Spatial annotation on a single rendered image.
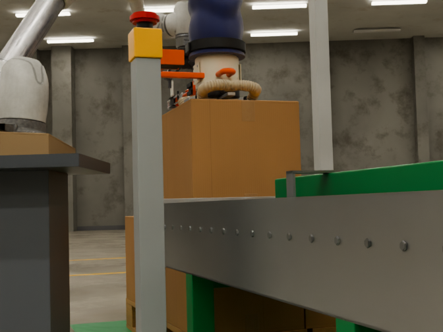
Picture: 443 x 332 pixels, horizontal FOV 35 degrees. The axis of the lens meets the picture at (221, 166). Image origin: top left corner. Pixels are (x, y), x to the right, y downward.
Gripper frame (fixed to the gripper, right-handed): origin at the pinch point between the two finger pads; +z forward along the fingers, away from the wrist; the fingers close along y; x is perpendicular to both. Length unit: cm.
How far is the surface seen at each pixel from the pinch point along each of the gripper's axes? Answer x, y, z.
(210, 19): -51, -3, -20
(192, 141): -71, -17, 28
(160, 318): -140, -44, 75
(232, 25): -51, 5, -18
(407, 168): -204, -18, 45
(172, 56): -76, -24, 0
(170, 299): -38, -18, 84
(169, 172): -39, -18, 37
